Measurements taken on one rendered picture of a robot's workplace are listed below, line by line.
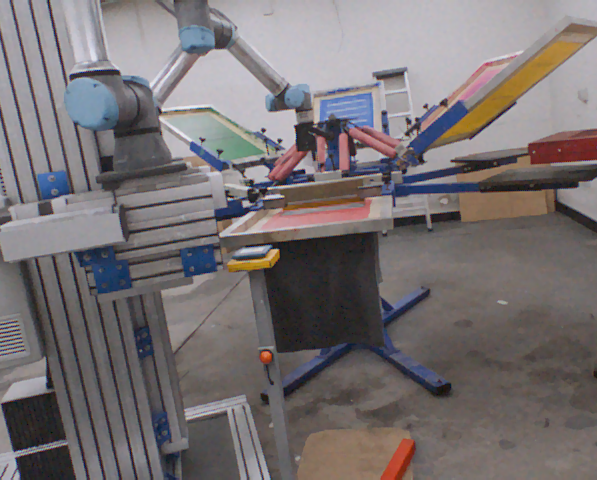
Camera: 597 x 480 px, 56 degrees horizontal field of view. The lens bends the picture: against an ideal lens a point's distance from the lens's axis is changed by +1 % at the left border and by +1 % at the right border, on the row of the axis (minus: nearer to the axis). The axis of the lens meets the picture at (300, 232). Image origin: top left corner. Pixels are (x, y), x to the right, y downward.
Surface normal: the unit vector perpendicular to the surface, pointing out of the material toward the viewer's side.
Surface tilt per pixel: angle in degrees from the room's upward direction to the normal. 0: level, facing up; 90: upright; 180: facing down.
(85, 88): 98
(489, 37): 90
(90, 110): 98
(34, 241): 90
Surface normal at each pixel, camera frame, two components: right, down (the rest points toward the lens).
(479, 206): -0.18, -0.04
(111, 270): 0.22, 0.15
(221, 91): -0.15, 0.21
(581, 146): -0.63, 0.25
